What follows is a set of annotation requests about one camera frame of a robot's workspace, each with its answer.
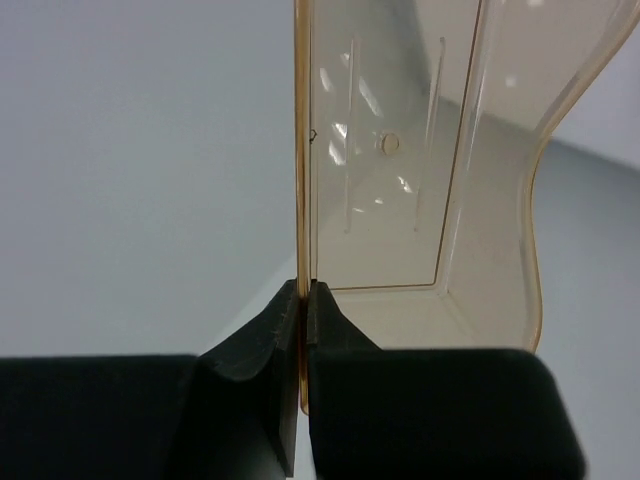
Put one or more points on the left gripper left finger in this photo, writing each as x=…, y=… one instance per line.
x=230, y=413

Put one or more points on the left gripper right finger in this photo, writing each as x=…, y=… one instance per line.
x=466, y=413

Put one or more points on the amber transparent plastic container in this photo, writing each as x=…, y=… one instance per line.
x=419, y=127

